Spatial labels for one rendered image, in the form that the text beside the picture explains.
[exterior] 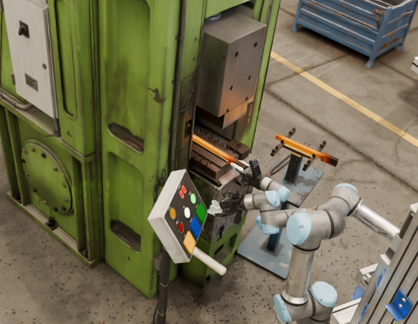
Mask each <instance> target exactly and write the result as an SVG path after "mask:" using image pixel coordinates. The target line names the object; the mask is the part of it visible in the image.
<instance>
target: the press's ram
mask: <svg viewBox="0 0 418 324"><path fill-rule="evenodd" d="M203 26H204V35H203V47H202V53H201V65H200V72H199V83H198V90H197V102H196V105H197V106H199V107H201V108H202V109H204V110H206V111H208V112H209V113H212V114H213V115H215V116H217V117H220V116H222V115H223V114H225V113H226V111H230V110H232V109H233V108H234V107H236V106H238V105H240V104H241V103H242V102H245V101H246V100H248V99H249V98H251V97H252V96H254V93H255V87H256V83H257V77H258V72H259V66H260V60H261V56H262V49H263V45H264V39H265V34H266V28H267V24H264V23H262V22H259V21H256V20H254V19H252V18H250V17H248V16H245V15H243V14H241V13H239V12H236V11H234V10H231V9H227V10H225V11H223V12H221V17H220V18H219V19H217V20H214V21H203Z"/></svg>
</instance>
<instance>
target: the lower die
mask: <svg viewBox="0 0 418 324"><path fill-rule="evenodd" d="M193 134H194V135H196V136H197V137H199V138H201V139H202V140H204V141H206V142H207V143H209V144H211V145H213V146H214V147H216V148H217V149H219V150H221V151H223V152H224V153H226V154H227V155H229V156H231V157H233V156H235V158H236V159H237V160H238V156H239V155H238V154H236V153H233V151H231V150H230V149H228V150H226V149H227V148H226V147H224V146H222V145H221V144H219V143H218V142H215V143H214V140H212V139H211V138H210V139H208V136H205V135H203V134H202V133H200V132H199V131H198V132H197V130H195V129H194V132H193ZM197 153H198V154H199V156H197V155H196V156H195V160H194V155H195V154H197ZM202 157H204V158H203V159H204V160H203V159H202V160H201V166H200V168H201V170H202V171H203V172H205V170H206V173H207V174H208V175H210V176H212V177H213V178H215V179H218V178H220V177H221V176H223V175H224V173H227V172H228V171H229V170H231V169H232V168H233V167H232V166H231V165H229V164H228V160H227V159H224V158H223V157H221V156H220V155H218V154H216V153H215V152H213V151H211V150H210V149H208V148H206V147H205V146H203V145H202V144H200V143H198V142H196V141H195V140H192V153H191V158H190V159H189V163H191V164H193V160H194V165H195V166H196V167H197V168H199V163H200V159H201V158H202ZM209 161H211V165H210V162H209ZM207 162H209V163H208V164H207ZM206 164H207V169H206Z"/></svg>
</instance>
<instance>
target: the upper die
mask: <svg viewBox="0 0 418 324"><path fill-rule="evenodd" d="M247 106H248V100H246V101H245V102H242V103H241V104H240V105H238V106H236V107H234V108H233V109H232V110H230V111H226V113H225V114H223V115H222V116H220V117H217V116H215V115H213V114H212V113H210V112H208V111H206V110H204V109H202V108H201V107H199V106H196V108H195V113H196V114H197V115H198V116H200V117H202V118H204V119H206V120H207V121H209V122H211V123H212V124H214V125H216V126H218V127H220V128H221V129H224V128H225V127H227V126H229V125H230V124H231V123H233V122H234V121H236V120H238V119H239V118H241V117H242V116H244V115H245V114H246V109H247Z"/></svg>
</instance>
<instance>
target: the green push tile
mask: <svg viewBox="0 0 418 324"><path fill-rule="evenodd" d="M195 213H196V215H197V216H198V218H199V220H200V222H201V224H203V222H204V219H205V217H206V211H205V209H204V207H203V205H202V204H201V202H200V203H199V206H198V207H197V210H196V212H195Z"/></svg>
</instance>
